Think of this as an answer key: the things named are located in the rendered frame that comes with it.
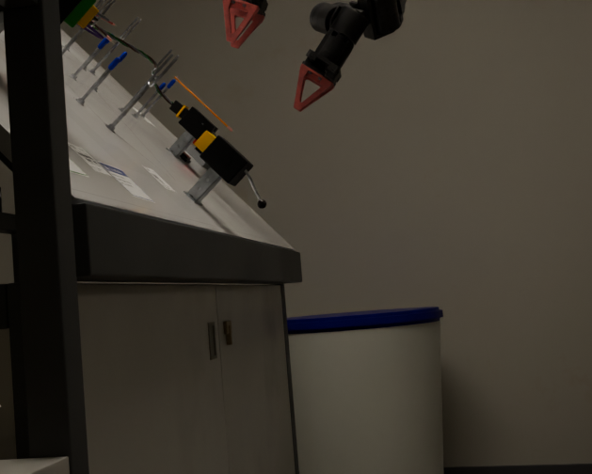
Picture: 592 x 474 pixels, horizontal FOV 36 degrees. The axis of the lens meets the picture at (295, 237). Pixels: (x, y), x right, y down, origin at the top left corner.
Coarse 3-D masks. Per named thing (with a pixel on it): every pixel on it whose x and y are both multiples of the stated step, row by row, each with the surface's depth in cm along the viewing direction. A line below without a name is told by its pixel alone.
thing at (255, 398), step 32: (224, 288) 144; (256, 288) 168; (224, 320) 142; (256, 320) 165; (224, 352) 140; (256, 352) 163; (224, 384) 138; (256, 384) 160; (256, 416) 158; (288, 416) 188; (256, 448) 156; (288, 448) 184
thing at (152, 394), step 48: (96, 288) 91; (144, 288) 106; (192, 288) 126; (96, 336) 90; (144, 336) 104; (192, 336) 123; (96, 384) 89; (144, 384) 103; (192, 384) 121; (96, 432) 88; (144, 432) 101; (192, 432) 119
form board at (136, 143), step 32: (64, 32) 206; (0, 64) 107; (64, 64) 156; (96, 64) 201; (0, 96) 92; (96, 96) 153; (128, 96) 196; (0, 128) 82; (96, 128) 123; (128, 128) 150; (160, 128) 191; (96, 160) 103; (128, 160) 121; (160, 160) 147; (192, 160) 187; (96, 192) 89; (128, 192) 102; (160, 192) 119; (224, 192) 183; (192, 224) 118; (224, 224) 142; (256, 224) 179
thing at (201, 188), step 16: (224, 144) 136; (208, 160) 136; (224, 160) 136; (240, 160) 135; (208, 176) 137; (224, 176) 135; (240, 176) 138; (192, 192) 137; (208, 192) 139; (256, 192) 137
